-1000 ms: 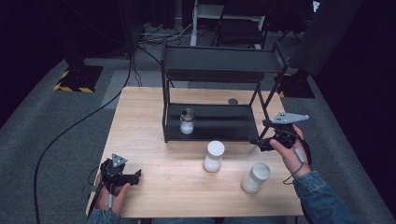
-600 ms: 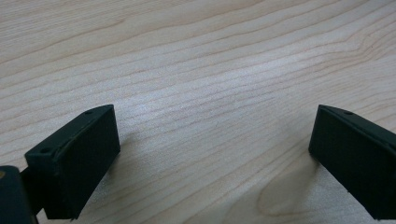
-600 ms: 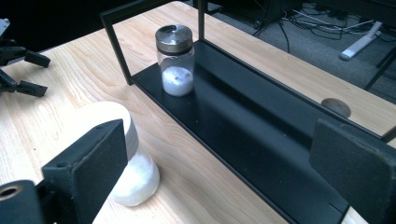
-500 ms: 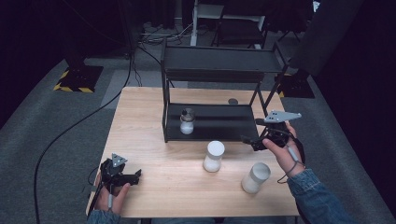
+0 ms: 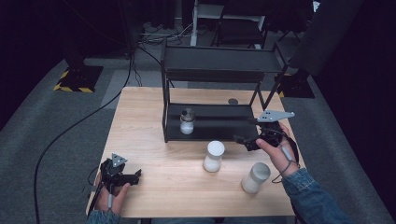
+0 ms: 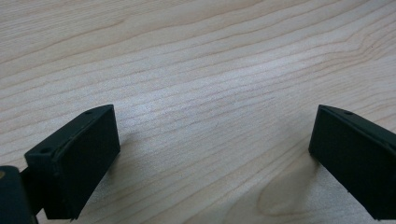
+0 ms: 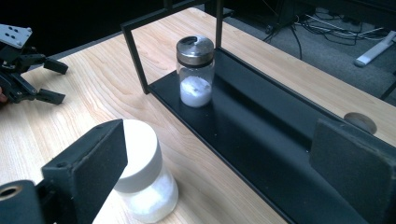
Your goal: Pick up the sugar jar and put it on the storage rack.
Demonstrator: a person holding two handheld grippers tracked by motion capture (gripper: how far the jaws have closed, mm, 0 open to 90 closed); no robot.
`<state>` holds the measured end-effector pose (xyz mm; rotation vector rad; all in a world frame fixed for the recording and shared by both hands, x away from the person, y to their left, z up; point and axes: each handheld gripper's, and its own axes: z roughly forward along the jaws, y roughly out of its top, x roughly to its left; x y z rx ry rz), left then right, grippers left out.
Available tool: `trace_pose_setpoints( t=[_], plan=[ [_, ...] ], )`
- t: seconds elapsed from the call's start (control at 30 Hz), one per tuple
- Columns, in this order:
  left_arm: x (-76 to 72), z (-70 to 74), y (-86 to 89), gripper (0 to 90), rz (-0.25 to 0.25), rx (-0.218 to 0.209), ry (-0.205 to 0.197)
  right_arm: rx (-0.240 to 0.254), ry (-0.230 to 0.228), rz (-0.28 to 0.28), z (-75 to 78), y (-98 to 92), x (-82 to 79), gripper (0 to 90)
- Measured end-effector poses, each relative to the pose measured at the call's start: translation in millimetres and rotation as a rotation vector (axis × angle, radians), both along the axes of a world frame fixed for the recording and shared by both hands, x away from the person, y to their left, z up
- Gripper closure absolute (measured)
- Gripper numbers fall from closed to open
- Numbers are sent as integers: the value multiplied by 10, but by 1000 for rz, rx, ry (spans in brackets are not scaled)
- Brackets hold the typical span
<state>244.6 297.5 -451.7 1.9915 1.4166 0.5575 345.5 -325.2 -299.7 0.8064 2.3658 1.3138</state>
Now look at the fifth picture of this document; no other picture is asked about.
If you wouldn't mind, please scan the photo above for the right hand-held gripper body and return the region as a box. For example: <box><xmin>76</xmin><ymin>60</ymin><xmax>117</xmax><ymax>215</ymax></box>
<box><xmin>257</xmin><ymin>109</ymin><xmax>296</xmax><ymax>147</ymax></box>

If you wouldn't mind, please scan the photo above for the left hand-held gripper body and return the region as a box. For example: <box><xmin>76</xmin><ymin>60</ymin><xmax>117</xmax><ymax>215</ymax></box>
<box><xmin>100</xmin><ymin>153</ymin><xmax>134</xmax><ymax>188</ymax></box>

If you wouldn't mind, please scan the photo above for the white lid seasoning jar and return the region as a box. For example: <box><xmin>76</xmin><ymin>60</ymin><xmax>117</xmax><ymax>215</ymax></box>
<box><xmin>241</xmin><ymin>161</ymin><xmax>272</xmax><ymax>195</ymax></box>
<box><xmin>202</xmin><ymin>140</ymin><xmax>226</xmax><ymax>173</ymax></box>

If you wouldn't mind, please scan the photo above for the silver lid seasoning jar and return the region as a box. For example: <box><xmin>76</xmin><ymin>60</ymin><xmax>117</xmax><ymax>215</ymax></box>
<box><xmin>179</xmin><ymin>107</ymin><xmax>196</xmax><ymax>135</ymax></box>

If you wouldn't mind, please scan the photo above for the black two-tier metal rack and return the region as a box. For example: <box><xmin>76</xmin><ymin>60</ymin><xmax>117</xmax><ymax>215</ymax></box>
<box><xmin>160</xmin><ymin>38</ymin><xmax>290</xmax><ymax>144</ymax></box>

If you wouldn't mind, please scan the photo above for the person's left hand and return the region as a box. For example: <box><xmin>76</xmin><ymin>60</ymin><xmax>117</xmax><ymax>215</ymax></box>
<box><xmin>92</xmin><ymin>174</ymin><xmax>132</xmax><ymax>216</ymax></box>

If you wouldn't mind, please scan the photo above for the person's right hand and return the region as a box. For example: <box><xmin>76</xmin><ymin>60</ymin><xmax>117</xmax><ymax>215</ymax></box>
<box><xmin>255</xmin><ymin>121</ymin><xmax>302</xmax><ymax>178</ymax></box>

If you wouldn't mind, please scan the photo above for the black yellow-striped stand base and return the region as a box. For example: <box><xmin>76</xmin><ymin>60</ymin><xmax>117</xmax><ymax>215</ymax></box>
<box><xmin>52</xmin><ymin>64</ymin><xmax>105</xmax><ymax>93</ymax></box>

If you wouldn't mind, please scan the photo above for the black chair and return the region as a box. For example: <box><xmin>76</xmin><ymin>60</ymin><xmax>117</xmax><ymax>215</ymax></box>
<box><xmin>210</xmin><ymin>10</ymin><xmax>269</xmax><ymax>49</ymax></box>

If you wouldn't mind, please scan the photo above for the grey padded pole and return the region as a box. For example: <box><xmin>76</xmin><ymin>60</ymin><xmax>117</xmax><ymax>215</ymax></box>
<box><xmin>289</xmin><ymin>0</ymin><xmax>365</xmax><ymax>77</ymax></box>

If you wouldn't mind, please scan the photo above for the white desk leg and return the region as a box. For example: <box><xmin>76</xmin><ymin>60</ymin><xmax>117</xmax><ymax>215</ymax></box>
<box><xmin>190</xmin><ymin>0</ymin><xmax>201</xmax><ymax>47</ymax></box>

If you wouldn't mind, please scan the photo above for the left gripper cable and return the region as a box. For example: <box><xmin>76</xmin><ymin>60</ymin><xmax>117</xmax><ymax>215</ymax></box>
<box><xmin>87</xmin><ymin>166</ymin><xmax>115</xmax><ymax>220</ymax></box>

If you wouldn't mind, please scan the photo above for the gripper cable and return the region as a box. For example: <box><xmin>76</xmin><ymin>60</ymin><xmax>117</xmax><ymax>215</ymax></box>
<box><xmin>271</xmin><ymin>130</ymin><xmax>302</xmax><ymax>185</ymax></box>
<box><xmin>87</xmin><ymin>166</ymin><xmax>115</xmax><ymax>220</ymax></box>

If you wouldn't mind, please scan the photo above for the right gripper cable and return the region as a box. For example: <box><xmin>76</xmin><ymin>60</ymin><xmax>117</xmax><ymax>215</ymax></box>
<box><xmin>271</xmin><ymin>130</ymin><xmax>302</xmax><ymax>185</ymax></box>

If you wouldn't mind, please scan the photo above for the long black floor cable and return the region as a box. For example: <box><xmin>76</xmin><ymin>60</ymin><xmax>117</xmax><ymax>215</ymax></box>
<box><xmin>33</xmin><ymin>50</ymin><xmax>134</xmax><ymax>224</ymax></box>

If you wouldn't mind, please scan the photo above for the bundle of floor cables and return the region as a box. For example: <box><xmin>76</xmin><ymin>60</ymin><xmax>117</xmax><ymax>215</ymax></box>
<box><xmin>136</xmin><ymin>21</ymin><xmax>194</xmax><ymax>45</ymax></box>

